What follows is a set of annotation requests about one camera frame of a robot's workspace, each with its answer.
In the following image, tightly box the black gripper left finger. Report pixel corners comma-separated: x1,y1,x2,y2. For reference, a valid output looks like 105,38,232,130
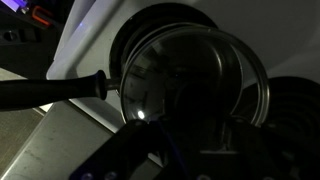
68,118,174,180

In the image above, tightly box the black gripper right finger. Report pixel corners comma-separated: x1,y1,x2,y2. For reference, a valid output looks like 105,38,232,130
199,114,320,180

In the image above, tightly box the white electric stove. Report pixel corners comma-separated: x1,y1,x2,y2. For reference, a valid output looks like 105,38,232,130
45,0,320,168

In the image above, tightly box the orange black clamp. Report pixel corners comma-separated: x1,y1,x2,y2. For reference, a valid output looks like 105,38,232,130
30,5,55,28

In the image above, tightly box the steel pan with black handle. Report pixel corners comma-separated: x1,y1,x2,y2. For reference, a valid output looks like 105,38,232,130
0,2,246,126

